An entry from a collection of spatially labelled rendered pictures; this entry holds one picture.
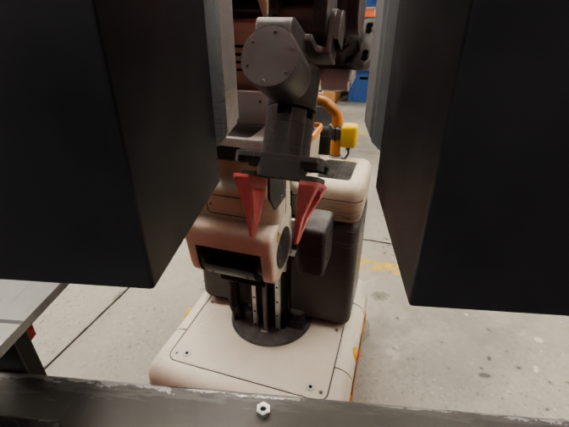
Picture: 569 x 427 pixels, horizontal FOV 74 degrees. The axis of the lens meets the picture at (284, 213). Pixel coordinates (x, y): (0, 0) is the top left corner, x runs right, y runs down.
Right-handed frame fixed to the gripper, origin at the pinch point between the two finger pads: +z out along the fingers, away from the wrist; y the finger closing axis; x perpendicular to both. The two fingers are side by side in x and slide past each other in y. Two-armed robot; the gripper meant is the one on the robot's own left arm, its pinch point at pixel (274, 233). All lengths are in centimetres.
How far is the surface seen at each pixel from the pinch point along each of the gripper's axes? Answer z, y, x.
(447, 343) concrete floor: 48, 44, 126
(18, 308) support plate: 8.4, -17.4, -17.5
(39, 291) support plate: 7.4, -17.5, -15.4
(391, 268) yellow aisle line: 27, 19, 167
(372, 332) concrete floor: 49, 13, 123
